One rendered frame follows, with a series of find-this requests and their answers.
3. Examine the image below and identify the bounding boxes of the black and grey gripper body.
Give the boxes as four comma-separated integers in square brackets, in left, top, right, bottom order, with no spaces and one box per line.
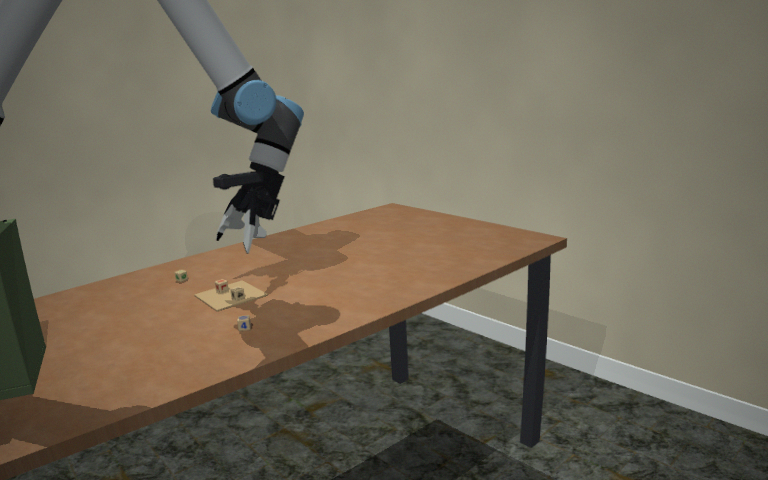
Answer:
[234,162,285,220]

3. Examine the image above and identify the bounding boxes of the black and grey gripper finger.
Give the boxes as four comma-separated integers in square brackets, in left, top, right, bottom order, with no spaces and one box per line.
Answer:
[216,195,245,241]
[243,196,267,254]

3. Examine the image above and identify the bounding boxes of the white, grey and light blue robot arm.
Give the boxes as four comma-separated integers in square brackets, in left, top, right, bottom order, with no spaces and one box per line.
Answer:
[0,0,304,190]

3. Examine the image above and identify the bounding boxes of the tan square mat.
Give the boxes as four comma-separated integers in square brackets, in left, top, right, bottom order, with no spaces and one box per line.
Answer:
[194,281,268,311]

